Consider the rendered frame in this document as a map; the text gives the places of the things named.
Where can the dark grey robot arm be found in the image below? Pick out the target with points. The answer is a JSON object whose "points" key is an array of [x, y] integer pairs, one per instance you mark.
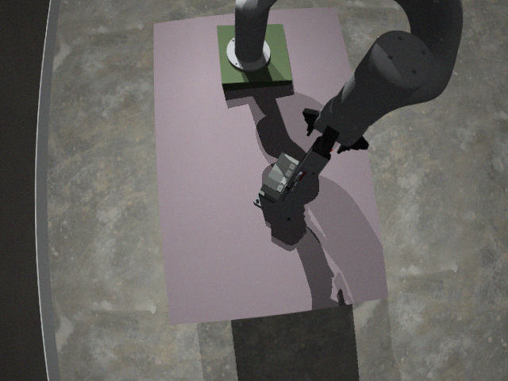
{"points": [[387, 78]]}

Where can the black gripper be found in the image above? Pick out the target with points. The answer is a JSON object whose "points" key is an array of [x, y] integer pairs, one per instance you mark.
{"points": [[325, 118]]}

